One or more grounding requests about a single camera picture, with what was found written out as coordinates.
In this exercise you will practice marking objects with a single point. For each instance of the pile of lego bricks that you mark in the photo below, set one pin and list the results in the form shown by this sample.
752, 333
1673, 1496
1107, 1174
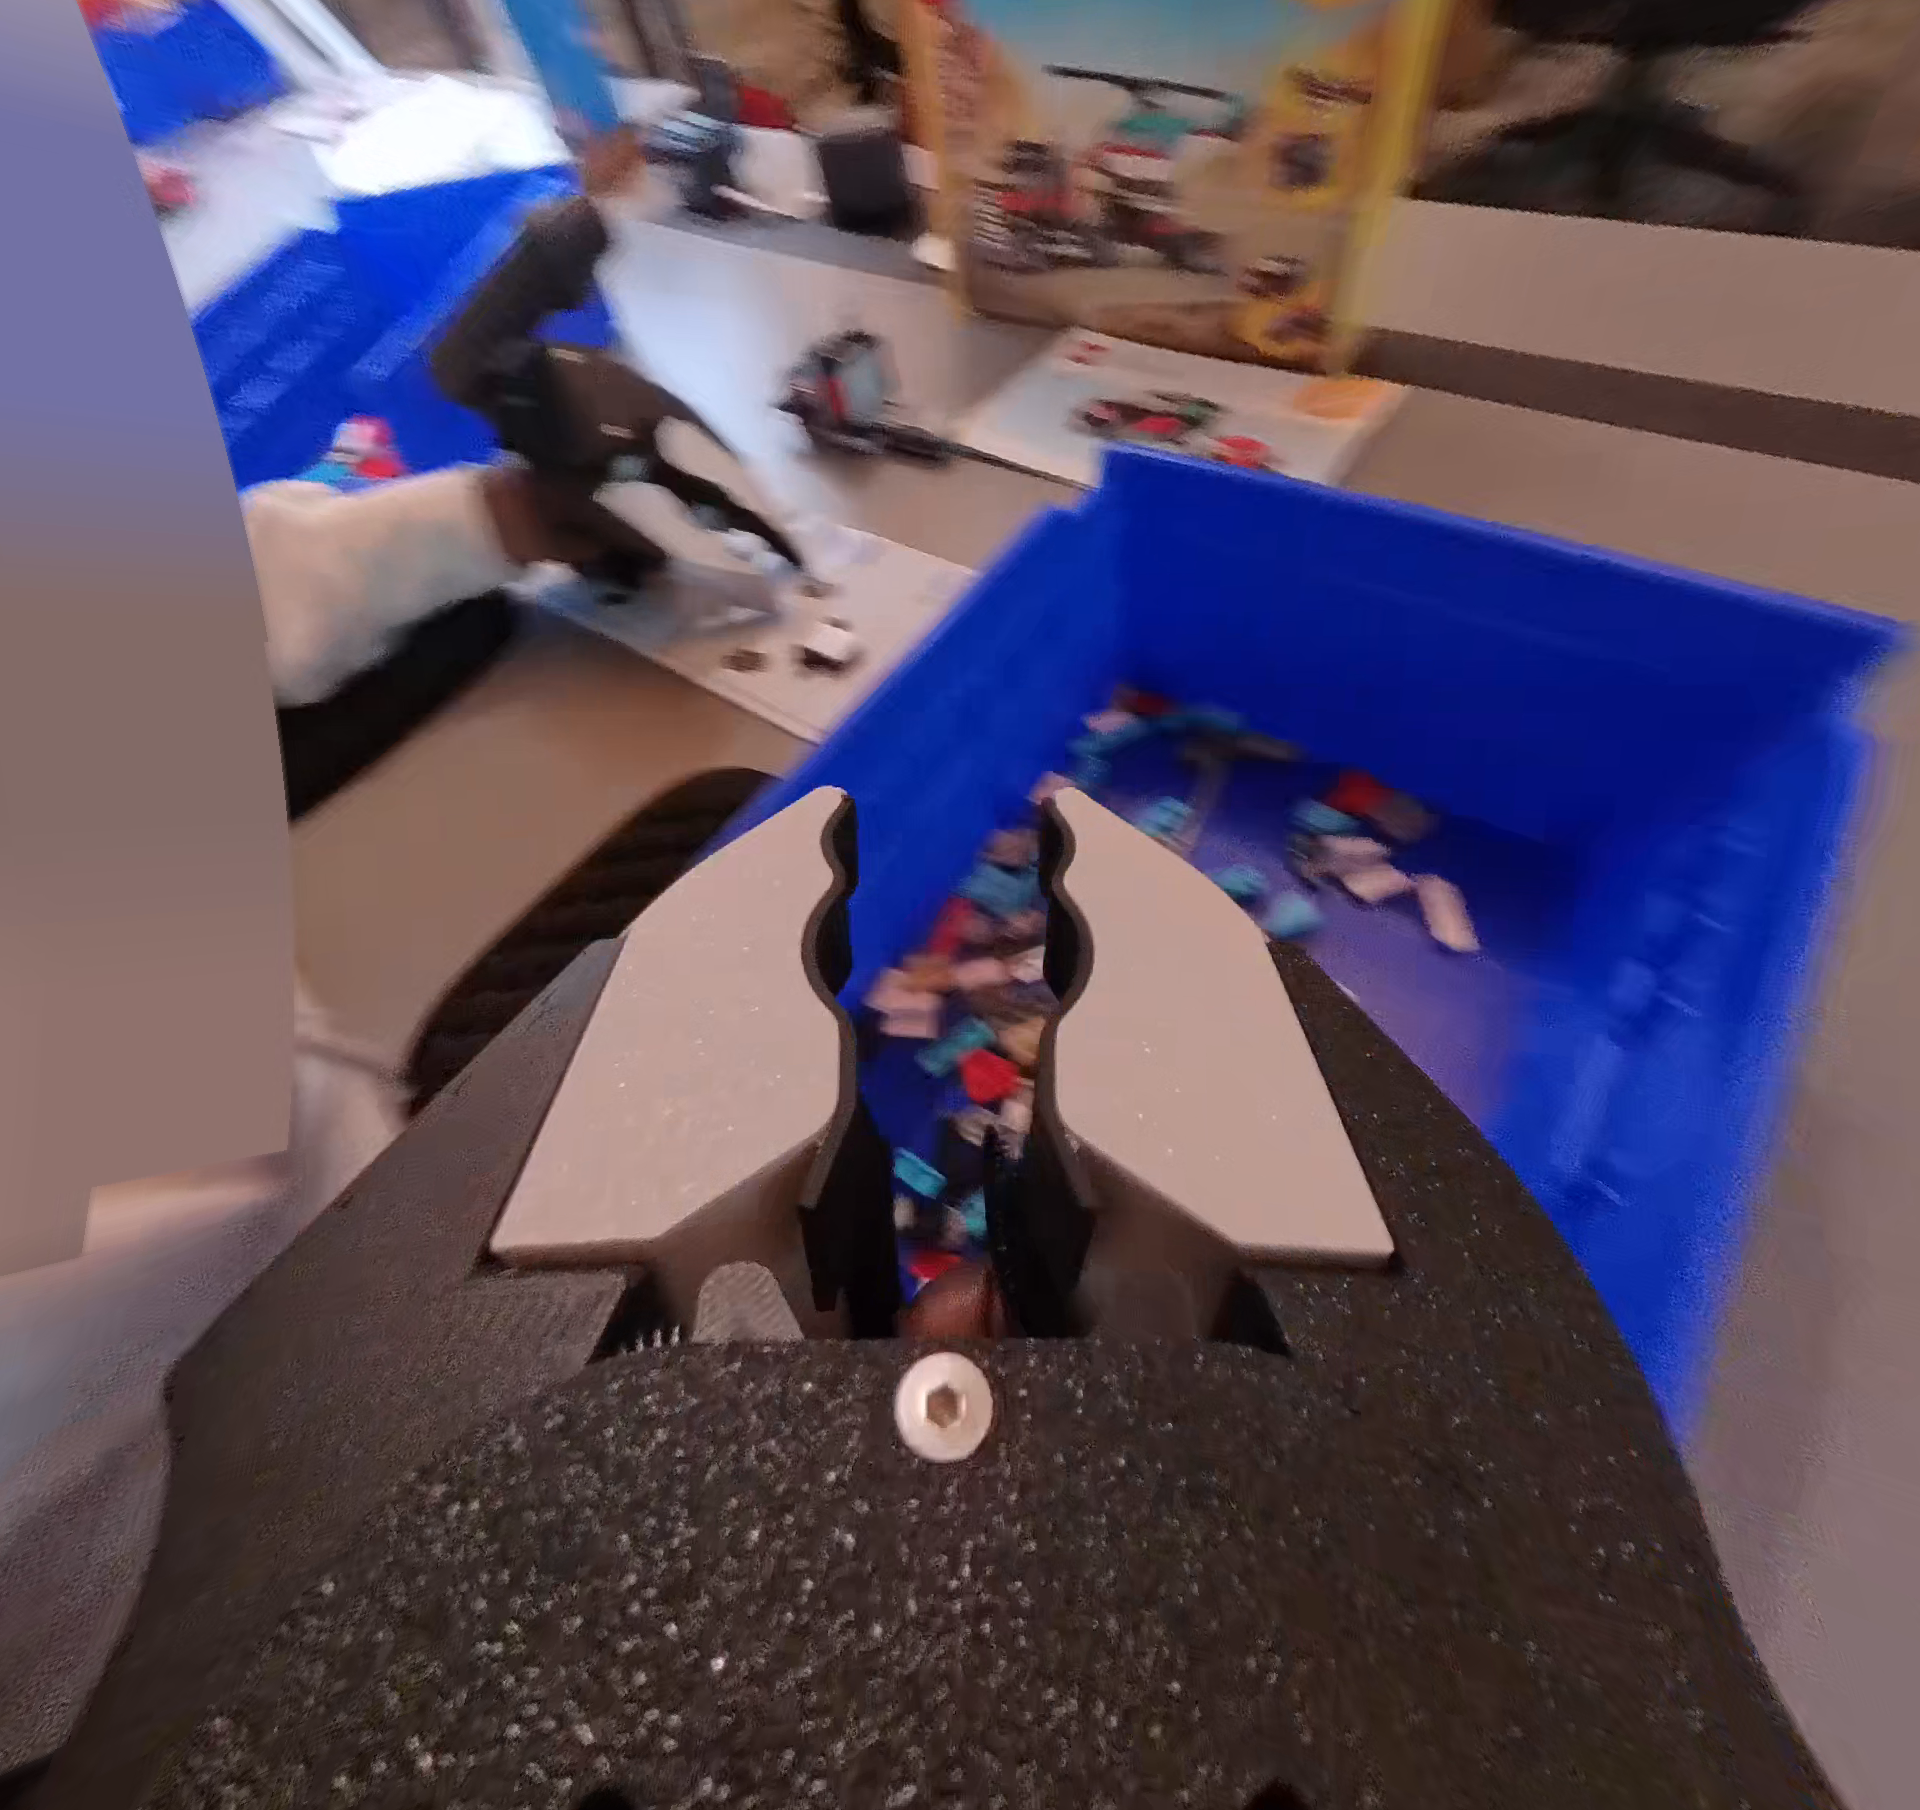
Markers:
976, 986

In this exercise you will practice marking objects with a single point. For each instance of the black office chair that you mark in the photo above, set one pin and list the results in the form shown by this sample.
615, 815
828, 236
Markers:
1680, 25

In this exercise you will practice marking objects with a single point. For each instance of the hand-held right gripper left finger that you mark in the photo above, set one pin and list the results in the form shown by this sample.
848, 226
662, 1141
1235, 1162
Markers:
691, 1090

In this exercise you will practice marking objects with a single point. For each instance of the black cube charger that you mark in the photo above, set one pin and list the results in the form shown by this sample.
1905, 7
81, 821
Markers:
865, 184

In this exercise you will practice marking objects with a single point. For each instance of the black lego plate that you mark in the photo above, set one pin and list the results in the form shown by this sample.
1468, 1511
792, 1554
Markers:
826, 649

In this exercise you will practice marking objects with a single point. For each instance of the person's left forearm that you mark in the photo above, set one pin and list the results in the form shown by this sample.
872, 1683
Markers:
376, 564

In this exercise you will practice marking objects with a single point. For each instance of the lego truck model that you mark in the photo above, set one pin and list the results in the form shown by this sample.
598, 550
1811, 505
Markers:
857, 392

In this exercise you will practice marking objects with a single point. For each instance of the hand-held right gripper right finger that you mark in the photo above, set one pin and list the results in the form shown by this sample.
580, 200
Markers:
1215, 1090

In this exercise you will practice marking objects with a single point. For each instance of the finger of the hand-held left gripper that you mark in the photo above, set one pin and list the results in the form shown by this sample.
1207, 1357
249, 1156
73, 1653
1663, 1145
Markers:
719, 484

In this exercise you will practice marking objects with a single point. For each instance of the lego set cardboard box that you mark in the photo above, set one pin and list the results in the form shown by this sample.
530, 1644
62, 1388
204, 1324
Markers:
1171, 114

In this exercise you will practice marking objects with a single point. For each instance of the blue cloth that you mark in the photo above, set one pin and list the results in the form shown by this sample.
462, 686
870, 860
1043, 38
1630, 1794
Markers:
345, 296

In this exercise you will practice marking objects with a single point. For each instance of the closed lego instruction booklet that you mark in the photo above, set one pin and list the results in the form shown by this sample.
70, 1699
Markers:
1171, 408

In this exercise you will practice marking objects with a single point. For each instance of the grey battery charger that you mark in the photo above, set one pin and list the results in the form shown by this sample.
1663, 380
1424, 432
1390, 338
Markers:
712, 160

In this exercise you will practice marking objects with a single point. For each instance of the person's right hand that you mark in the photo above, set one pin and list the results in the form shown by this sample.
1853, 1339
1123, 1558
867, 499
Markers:
960, 1303

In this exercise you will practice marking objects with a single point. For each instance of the blue plastic bin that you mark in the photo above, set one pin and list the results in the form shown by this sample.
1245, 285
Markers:
189, 70
1349, 612

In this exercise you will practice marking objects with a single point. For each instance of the black padded wrist rest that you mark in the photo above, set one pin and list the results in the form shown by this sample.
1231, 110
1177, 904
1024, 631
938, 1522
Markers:
601, 879

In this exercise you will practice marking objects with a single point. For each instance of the open lego instruction booklet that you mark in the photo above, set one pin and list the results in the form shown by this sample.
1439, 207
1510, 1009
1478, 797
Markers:
870, 596

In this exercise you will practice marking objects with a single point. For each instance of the person's left hand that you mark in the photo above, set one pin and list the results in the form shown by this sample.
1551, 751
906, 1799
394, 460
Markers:
578, 527

